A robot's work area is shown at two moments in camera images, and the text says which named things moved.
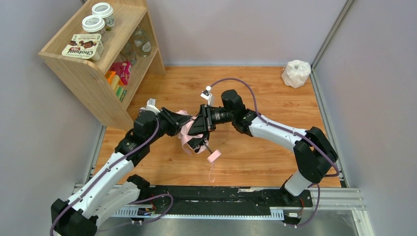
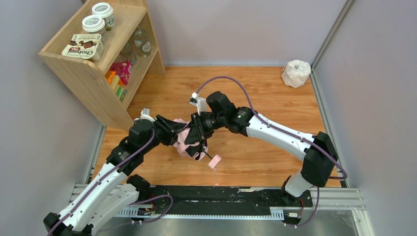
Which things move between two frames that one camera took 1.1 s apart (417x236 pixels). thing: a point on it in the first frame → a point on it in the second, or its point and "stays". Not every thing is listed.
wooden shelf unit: (107, 49) stays
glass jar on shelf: (141, 42) stays
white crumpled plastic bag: (295, 73) stays
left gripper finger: (178, 118) → (173, 126)
